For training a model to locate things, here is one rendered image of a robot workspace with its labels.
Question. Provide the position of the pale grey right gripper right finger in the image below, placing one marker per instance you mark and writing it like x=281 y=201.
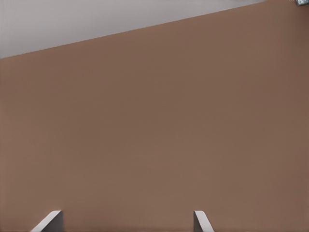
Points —
x=202 y=222

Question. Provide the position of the silver frame post foot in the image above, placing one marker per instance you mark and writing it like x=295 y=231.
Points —
x=302 y=2

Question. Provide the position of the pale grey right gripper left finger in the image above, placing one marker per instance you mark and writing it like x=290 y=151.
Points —
x=51 y=222

